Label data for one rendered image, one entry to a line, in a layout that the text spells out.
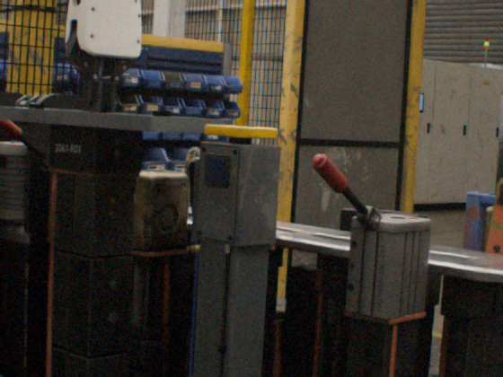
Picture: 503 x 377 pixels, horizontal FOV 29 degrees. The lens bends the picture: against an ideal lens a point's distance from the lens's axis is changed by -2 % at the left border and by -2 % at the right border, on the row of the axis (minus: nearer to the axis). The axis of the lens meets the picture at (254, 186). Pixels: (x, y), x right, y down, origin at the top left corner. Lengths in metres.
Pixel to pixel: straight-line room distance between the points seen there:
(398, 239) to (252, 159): 0.20
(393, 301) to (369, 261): 0.05
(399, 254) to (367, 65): 3.86
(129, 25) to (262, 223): 0.35
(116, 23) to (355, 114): 3.70
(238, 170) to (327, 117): 3.72
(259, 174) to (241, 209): 0.05
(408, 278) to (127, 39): 0.48
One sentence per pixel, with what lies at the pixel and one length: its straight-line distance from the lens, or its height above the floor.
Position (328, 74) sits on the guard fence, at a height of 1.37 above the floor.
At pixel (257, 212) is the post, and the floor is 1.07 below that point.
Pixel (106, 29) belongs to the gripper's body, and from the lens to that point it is 1.29.
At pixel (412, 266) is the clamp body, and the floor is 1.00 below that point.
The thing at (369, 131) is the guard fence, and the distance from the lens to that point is 5.04.
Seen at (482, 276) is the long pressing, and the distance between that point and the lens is 1.23.
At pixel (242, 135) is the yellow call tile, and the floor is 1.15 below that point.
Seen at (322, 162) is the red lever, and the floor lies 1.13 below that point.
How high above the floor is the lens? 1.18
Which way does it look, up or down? 4 degrees down
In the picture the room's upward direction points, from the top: 3 degrees clockwise
